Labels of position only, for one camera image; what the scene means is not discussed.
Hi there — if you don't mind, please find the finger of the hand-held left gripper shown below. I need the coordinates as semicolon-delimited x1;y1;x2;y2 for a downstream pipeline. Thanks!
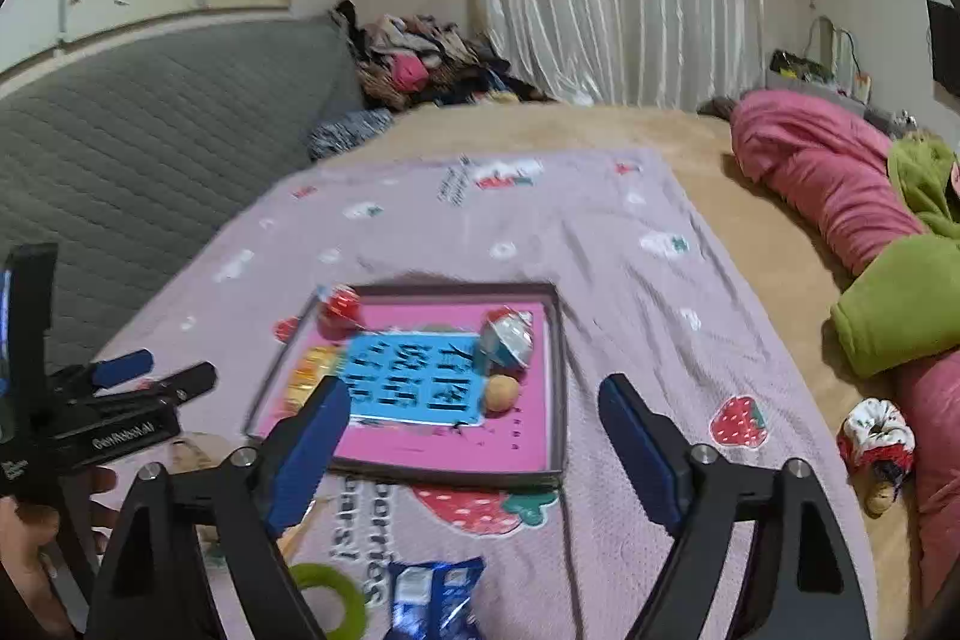
88;349;155;386
142;362;218;405

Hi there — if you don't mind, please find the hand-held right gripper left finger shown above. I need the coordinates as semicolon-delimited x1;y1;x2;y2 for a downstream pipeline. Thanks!
86;376;353;640

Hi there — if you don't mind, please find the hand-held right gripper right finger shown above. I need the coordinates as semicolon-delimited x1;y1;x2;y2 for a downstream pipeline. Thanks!
598;374;871;640

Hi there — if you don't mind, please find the large yellow cake packet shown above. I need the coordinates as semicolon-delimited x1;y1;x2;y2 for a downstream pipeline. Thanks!
285;346;350;412

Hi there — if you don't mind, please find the toy egg capsule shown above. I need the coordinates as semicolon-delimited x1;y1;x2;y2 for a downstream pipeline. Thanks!
311;284;366;341
476;306;537;382

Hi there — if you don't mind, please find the brown walnut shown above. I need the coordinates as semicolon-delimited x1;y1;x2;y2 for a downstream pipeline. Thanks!
484;374;522;416

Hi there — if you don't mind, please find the green knitted scrunchie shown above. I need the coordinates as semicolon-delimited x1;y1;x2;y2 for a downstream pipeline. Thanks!
289;561;368;640

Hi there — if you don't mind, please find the shallow grey tray pink bottom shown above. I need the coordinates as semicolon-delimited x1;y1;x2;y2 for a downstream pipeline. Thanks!
244;281;567;491

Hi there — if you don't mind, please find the blue snack packet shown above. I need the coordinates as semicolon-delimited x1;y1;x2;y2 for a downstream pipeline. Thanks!
384;556;487;640

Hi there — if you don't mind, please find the person's left hand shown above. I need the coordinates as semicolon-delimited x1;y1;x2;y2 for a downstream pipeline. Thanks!
0;466;121;640

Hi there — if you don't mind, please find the purple printed blanket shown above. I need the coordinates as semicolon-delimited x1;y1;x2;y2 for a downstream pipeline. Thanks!
90;149;878;640

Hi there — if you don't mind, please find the small red white doll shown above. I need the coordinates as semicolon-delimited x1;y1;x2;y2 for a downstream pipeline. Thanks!
836;398;917;517

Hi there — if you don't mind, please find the grey quilted headboard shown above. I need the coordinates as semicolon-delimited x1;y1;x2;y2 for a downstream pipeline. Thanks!
0;14;368;371

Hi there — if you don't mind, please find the dark patterned cloth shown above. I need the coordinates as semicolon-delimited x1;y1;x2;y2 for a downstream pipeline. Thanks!
307;109;395;161

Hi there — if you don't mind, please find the green blanket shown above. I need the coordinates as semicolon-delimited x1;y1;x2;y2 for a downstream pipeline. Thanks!
829;131;960;380

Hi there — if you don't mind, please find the pink quilt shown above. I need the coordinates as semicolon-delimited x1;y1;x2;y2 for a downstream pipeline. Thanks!
729;89;960;611

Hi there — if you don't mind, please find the pile of clothes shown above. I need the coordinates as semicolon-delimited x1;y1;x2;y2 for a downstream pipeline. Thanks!
330;0;556;112

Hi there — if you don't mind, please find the dark bag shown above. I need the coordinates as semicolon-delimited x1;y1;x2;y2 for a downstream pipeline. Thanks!
769;47;833;86

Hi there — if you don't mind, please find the arched metal chair back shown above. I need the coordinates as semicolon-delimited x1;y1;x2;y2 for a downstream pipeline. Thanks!
806;14;863;94

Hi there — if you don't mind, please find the black wall television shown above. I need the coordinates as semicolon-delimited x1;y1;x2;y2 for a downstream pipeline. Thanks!
926;0;960;97

